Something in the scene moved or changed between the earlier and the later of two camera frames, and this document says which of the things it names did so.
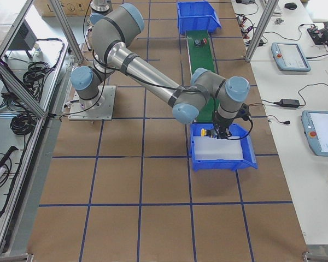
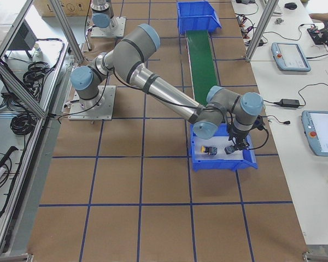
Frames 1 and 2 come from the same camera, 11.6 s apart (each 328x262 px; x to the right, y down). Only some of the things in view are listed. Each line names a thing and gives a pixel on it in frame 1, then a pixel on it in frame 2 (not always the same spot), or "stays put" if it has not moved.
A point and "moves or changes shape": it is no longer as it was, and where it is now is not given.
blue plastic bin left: (194, 16) stays put
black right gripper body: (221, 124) to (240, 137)
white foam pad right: (206, 148) stays put
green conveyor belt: (201, 54) stays put
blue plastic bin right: (249, 156) stays put
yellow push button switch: (203, 132) moves or changes shape
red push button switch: (198, 42) to (229, 149)
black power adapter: (288, 102) stays put
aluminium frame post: (271, 6) stays put
